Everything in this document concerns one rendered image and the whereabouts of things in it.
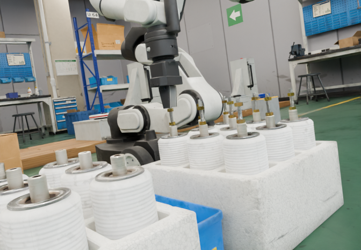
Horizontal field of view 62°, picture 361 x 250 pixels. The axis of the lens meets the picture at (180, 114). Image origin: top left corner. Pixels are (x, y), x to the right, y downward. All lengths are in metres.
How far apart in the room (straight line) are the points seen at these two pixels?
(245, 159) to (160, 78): 0.31
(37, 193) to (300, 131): 0.64
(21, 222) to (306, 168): 0.60
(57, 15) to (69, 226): 7.14
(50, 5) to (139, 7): 6.67
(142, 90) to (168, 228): 2.81
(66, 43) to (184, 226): 6.99
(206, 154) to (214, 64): 6.74
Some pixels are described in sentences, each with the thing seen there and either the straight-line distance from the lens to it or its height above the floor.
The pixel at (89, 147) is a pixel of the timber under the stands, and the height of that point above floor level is 0.05.
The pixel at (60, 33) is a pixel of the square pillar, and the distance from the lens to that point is 7.37.
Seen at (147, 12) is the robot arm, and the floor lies 0.58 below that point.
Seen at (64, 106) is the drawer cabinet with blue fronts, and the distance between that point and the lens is 6.23.
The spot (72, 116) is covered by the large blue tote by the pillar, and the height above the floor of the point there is 0.31.
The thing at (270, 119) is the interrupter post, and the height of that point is 0.27.
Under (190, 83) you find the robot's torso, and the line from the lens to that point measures 1.19.
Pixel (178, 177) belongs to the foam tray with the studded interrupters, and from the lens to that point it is 0.76.
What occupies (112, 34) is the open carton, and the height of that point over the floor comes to 1.77.
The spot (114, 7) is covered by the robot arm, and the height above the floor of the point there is 0.65.
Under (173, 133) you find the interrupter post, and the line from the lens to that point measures 0.84.
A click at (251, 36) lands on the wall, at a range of 6.83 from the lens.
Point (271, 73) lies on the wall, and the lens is 6.56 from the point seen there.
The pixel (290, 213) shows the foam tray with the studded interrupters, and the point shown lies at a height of 0.08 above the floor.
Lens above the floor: 0.35
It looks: 3 degrees down
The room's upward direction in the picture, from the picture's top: 8 degrees counter-clockwise
